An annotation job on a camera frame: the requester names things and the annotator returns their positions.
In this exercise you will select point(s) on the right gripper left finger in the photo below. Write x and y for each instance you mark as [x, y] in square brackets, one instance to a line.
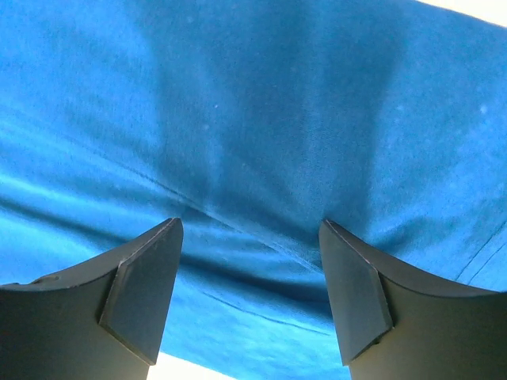
[101, 319]

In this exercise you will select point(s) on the blue mickey t-shirt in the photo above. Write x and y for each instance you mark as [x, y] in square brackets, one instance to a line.
[253, 121]

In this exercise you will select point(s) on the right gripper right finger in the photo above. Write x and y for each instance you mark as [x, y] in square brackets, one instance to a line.
[396, 321]

